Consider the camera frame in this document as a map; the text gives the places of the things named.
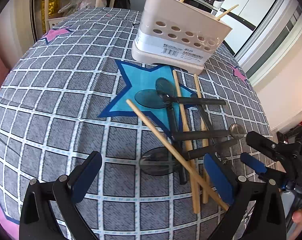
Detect black handled metal spoon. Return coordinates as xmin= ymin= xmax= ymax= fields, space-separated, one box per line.
xmin=172 ymin=124 xmax=245 ymax=141

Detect long wooden chopstick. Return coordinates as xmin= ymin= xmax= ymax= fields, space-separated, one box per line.
xmin=126 ymin=99 xmax=229 ymax=211

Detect black handled dark spoon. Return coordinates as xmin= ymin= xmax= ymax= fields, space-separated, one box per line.
xmin=155 ymin=77 xmax=226 ymax=105

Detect blue patterned chopstick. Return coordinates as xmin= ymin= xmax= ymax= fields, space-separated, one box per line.
xmin=215 ymin=4 xmax=239 ymax=21

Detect person's hand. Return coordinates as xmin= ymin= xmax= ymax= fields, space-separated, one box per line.
xmin=292 ymin=208 xmax=302 ymax=224

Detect grey checked tablecloth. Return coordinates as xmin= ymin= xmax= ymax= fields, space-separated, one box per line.
xmin=0 ymin=8 xmax=270 ymax=239

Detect white refrigerator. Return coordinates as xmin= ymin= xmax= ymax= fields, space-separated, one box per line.
xmin=222 ymin=0 xmax=276 ymax=54

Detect beige utensil holder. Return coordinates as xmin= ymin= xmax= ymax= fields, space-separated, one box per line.
xmin=131 ymin=0 xmax=232 ymax=75

